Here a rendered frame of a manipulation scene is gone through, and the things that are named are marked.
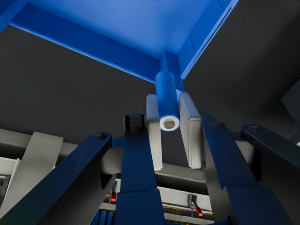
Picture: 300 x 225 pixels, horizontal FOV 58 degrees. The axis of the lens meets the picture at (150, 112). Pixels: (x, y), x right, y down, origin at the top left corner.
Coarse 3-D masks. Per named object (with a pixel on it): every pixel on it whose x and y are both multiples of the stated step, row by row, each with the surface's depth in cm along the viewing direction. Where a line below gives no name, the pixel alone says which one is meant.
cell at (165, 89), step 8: (160, 72) 25; (168, 72) 25; (160, 80) 24; (168, 80) 24; (160, 88) 23; (168, 88) 23; (160, 96) 23; (168, 96) 22; (176, 96) 23; (160, 104) 22; (168, 104) 21; (176, 104) 22; (160, 112) 21; (168, 112) 21; (176, 112) 21; (160, 120) 21; (168, 120) 21; (176, 120) 21; (160, 128) 21; (168, 128) 21; (176, 128) 22
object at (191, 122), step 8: (184, 96) 20; (184, 104) 18; (192, 104) 17; (184, 112) 17; (192, 112) 16; (184, 120) 17; (192, 120) 15; (200, 120) 15; (184, 128) 17; (192, 128) 15; (200, 128) 15; (184, 136) 18; (192, 136) 15; (200, 136) 15; (184, 144) 18; (192, 144) 15; (200, 144) 15; (192, 152) 15; (200, 152) 15; (192, 160) 15; (200, 160) 15; (192, 168) 15
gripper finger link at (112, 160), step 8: (112, 144) 14; (120, 144) 14; (112, 152) 13; (120, 152) 14; (104, 160) 13; (112, 160) 13; (120, 160) 14; (104, 168) 13; (112, 168) 14; (120, 168) 14
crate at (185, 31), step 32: (0, 0) 24; (32, 0) 29; (64, 0) 29; (96, 0) 29; (128, 0) 29; (160, 0) 29; (192, 0) 29; (224, 0) 26; (0, 32) 24; (32, 32) 26; (64, 32) 28; (96, 32) 31; (128, 32) 32; (160, 32) 32; (192, 32) 31; (128, 64) 30; (160, 64) 33; (192, 64) 29
